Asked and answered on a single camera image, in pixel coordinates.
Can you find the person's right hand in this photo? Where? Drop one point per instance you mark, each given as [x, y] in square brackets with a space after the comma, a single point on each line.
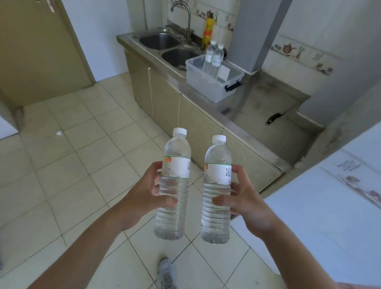
[253, 208]

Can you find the person's left hand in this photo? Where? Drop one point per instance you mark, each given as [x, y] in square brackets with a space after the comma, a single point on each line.
[138, 202]

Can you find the person's left middle finger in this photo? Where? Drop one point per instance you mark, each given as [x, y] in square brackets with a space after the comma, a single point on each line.
[156, 188]

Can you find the person's left thumb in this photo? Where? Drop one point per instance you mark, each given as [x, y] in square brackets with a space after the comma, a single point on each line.
[167, 203]

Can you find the person's right thumb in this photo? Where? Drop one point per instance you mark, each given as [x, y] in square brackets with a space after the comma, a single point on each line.
[224, 203]

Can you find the person's right middle finger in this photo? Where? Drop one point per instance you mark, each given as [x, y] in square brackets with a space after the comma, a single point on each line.
[235, 189]

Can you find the clear water bottle white cap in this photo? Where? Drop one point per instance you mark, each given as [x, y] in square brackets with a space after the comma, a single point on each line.
[216, 175]
[217, 61]
[175, 166]
[208, 58]

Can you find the person's left forearm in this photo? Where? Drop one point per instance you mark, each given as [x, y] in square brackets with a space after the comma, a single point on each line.
[83, 253]

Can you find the person's right forearm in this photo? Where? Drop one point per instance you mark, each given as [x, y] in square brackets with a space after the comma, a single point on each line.
[294, 259]

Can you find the grey sneaker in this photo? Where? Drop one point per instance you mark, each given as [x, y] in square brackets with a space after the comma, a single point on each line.
[166, 275]

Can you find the beige kitchen cabinet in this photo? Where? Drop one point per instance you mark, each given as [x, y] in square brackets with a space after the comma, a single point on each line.
[166, 101]

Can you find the clear plastic storage bin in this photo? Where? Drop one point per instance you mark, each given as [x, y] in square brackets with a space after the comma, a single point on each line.
[205, 85]

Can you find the white card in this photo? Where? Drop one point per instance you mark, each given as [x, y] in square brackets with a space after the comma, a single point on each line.
[223, 72]

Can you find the stainless steel double sink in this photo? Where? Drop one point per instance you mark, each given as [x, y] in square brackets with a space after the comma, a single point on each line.
[159, 41]

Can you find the white appliance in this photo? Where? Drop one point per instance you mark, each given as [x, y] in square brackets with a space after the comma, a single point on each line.
[7, 129]

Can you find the yellow orange detergent bottle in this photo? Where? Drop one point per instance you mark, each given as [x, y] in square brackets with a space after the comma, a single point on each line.
[207, 31]

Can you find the chrome kitchen faucet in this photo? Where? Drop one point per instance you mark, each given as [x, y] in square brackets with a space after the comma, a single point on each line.
[188, 20]

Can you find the brown wooden door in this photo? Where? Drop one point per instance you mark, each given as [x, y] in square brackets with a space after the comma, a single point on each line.
[38, 50]

